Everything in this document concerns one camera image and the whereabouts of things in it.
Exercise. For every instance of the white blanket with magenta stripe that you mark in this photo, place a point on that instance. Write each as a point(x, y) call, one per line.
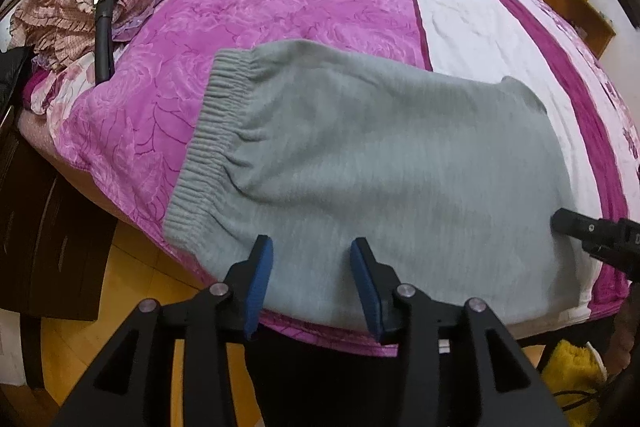
point(475, 22)

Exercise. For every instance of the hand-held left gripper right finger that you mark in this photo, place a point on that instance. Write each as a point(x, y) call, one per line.
point(367, 292)

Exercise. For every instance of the grey pants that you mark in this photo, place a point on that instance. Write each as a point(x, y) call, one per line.
point(375, 167)

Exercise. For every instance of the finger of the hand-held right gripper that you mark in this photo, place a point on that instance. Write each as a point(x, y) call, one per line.
point(570, 222)

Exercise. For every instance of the yellow plush slipper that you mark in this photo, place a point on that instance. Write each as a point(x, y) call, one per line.
point(570, 372)

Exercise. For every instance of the dark wooden nightstand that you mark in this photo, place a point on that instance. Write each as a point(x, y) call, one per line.
point(50, 232)

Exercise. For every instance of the floral bed sheet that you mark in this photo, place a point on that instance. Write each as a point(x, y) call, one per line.
point(617, 107)

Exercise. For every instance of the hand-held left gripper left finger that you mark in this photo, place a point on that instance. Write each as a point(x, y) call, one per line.
point(260, 277)

